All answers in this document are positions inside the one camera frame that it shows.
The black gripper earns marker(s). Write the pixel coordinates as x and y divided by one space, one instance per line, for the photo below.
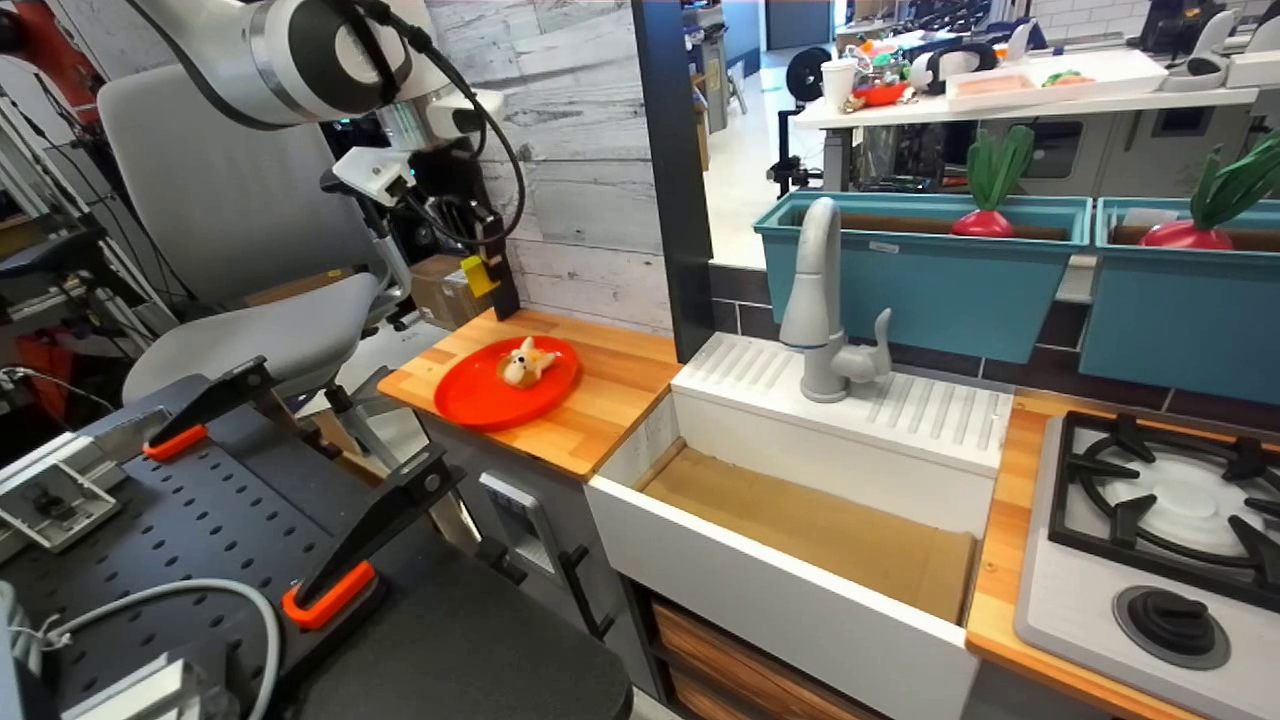
454 206

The yellow block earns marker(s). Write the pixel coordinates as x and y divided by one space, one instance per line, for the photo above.
474 278

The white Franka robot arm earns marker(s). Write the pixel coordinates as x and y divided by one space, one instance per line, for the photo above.
287 53

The cardboard box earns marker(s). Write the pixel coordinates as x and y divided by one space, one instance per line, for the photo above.
442 284

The small white beige toy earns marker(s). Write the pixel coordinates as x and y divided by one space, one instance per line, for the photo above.
527 362

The red round plate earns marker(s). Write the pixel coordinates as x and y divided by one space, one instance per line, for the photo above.
480 392

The grey wood-pattern back panel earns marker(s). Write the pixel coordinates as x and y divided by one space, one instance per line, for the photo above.
573 162

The grey padded office chair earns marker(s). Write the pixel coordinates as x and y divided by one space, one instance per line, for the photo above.
227 213

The grey toy faucet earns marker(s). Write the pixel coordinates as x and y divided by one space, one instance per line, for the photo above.
819 305

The black background office chair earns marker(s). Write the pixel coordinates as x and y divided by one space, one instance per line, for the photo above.
805 92

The teal planter box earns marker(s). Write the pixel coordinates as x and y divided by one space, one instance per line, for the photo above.
1186 323
923 284

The white toy sink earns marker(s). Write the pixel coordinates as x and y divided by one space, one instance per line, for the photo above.
803 612

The silver metal mounting plate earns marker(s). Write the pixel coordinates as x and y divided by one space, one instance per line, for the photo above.
54 506

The red toy radish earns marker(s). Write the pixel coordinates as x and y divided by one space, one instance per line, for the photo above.
994 172
1222 200

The white background table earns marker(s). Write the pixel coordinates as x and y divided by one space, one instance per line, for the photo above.
1040 96

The grey toy stove top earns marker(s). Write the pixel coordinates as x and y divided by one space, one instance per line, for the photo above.
1173 626

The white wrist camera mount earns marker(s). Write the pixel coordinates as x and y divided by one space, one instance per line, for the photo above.
368 171

